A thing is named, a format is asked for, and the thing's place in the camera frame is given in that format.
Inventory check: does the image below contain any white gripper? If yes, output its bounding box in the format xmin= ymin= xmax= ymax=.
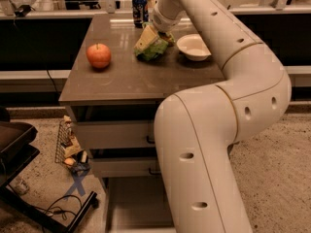
xmin=134 ymin=3 xmax=181 ymax=51

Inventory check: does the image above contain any black floor cable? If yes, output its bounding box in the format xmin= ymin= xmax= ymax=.
xmin=32 ymin=193 xmax=84 ymax=222

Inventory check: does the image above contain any black cart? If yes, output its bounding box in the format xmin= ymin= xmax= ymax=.
xmin=0 ymin=107 xmax=98 ymax=233

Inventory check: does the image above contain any middle grey drawer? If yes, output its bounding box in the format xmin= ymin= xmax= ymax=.
xmin=89 ymin=157 xmax=160 ymax=178

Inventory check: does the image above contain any wire basket with snacks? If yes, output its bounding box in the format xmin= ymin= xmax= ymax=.
xmin=54 ymin=116 xmax=90 ymax=174

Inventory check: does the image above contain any black device on ledge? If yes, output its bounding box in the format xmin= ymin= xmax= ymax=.
xmin=15 ymin=5 xmax=32 ymax=17

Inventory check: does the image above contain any red apple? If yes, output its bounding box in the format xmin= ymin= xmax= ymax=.
xmin=86 ymin=44 xmax=111 ymax=69

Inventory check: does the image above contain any grey drawer cabinet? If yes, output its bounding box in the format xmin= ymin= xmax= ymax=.
xmin=59 ymin=14 xmax=223 ymax=232

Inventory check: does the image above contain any blue soda can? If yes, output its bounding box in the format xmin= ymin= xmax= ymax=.
xmin=132 ymin=0 xmax=149 ymax=28

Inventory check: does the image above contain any grey drawer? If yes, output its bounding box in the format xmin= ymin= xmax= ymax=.
xmin=73 ymin=120 xmax=155 ymax=150
xmin=89 ymin=157 xmax=160 ymax=178

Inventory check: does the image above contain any bottom open drawer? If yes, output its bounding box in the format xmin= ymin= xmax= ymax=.
xmin=105 ymin=176 xmax=176 ymax=233

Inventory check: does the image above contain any green rice chip bag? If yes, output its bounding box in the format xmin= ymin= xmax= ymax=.
xmin=134 ymin=22 xmax=175 ymax=61

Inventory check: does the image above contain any top grey drawer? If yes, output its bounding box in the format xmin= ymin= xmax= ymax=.
xmin=73 ymin=120 xmax=155 ymax=150

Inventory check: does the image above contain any white paper bowl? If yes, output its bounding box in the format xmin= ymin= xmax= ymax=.
xmin=177 ymin=34 xmax=211 ymax=61

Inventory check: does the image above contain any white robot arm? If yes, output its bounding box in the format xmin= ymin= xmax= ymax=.
xmin=153 ymin=0 xmax=292 ymax=233

